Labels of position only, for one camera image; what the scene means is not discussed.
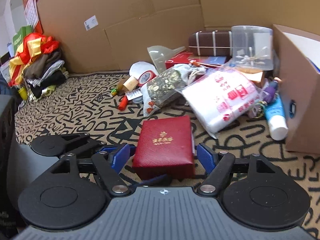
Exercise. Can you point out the translucent plastic funnel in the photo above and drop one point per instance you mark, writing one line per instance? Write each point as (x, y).
(160, 54)

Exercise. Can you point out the red textured gift box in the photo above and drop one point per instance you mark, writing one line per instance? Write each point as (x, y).
(165, 147)

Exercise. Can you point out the purple figurine keychain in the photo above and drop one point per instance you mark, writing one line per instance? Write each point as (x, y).
(269, 93)

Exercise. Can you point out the green box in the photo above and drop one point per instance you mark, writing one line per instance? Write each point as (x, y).
(20, 35)

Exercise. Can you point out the flat red box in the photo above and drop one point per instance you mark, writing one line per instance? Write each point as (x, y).
(186, 57)

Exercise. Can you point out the clear plastic swab container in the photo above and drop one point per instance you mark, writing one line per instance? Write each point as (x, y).
(252, 47)

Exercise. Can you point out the red tape roll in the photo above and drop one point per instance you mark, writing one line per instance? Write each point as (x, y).
(146, 77)

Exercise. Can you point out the white plastic bag pack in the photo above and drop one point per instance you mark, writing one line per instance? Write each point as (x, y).
(219, 97)

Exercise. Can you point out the tan cardboard small box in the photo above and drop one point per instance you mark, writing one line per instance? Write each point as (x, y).
(255, 75)

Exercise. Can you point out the brown checked case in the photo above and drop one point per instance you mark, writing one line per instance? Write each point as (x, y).
(211, 43)

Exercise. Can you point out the pile of folded clothes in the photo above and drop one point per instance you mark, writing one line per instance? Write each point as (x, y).
(46, 73)

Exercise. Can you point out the letter patterned beige mat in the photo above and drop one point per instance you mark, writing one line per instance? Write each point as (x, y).
(82, 105)

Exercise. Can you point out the yellow bottle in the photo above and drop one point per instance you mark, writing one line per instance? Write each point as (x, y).
(23, 93)

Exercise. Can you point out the large cardboard backdrop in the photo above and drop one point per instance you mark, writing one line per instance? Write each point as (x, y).
(101, 35)

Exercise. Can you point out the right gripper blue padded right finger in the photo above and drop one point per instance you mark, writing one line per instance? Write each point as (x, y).
(207, 157)

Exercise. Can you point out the small red tube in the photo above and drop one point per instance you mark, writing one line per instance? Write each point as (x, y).
(123, 103)

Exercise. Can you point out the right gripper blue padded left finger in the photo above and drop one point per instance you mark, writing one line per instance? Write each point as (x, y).
(117, 156)

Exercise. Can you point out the red yellow ribbon cloth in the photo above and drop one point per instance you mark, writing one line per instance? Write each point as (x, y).
(33, 46)

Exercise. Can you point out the wall calendar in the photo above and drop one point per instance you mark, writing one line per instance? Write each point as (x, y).
(32, 16)

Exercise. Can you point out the brown cardboard storage box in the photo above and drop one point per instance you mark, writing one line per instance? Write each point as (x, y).
(298, 53)

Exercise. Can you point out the dried flowers bag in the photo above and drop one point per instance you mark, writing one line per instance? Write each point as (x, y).
(165, 88)

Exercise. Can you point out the blue white lotion tube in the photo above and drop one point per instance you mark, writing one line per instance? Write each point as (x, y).
(275, 116)

